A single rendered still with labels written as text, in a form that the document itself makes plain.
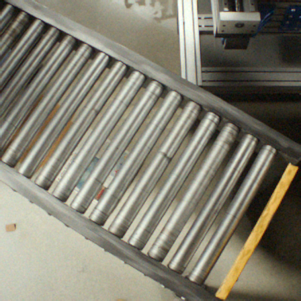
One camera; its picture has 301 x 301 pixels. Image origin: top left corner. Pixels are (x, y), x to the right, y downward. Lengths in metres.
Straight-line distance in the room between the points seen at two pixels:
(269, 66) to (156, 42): 0.61
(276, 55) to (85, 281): 1.35
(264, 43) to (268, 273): 1.06
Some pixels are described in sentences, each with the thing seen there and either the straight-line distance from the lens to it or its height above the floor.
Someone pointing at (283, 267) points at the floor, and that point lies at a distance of 2.12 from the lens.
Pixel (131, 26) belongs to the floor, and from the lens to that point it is 2.39.
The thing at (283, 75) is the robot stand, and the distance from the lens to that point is 2.08.
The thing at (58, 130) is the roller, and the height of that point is 0.79.
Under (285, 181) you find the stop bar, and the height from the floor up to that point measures 0.82.
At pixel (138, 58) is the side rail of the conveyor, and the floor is 0.80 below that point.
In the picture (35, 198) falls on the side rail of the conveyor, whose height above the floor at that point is 0.80.
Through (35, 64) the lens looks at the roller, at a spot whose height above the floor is 0.79.
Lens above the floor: 2.05
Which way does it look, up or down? 75 degrees down
